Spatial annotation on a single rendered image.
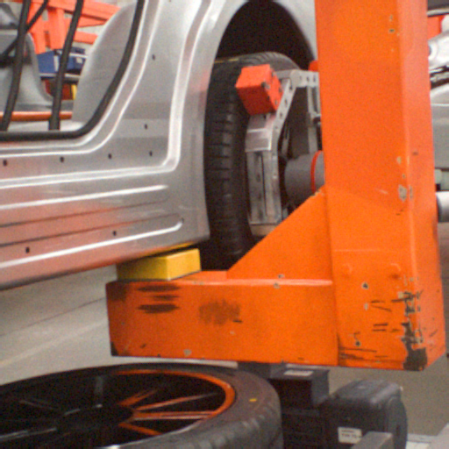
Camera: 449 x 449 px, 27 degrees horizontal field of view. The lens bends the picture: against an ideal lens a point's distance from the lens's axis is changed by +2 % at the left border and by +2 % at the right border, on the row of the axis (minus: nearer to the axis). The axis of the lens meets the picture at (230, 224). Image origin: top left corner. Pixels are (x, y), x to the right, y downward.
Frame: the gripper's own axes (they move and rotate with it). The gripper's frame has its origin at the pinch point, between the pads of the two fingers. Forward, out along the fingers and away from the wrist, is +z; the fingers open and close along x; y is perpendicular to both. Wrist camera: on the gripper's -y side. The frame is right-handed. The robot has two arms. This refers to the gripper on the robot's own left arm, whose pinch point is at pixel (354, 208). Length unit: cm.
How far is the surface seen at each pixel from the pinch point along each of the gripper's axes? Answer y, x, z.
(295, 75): -33.3, 6.9, 8.7
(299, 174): -9.7, 12.4, 8.2
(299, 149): -16.2, 16.0, 6.2
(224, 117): -24.1, 1.6, 29.3
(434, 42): -77, 221, -148
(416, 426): 73, 74, -46
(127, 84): -30, -19, 55
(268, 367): 39, 27, 17
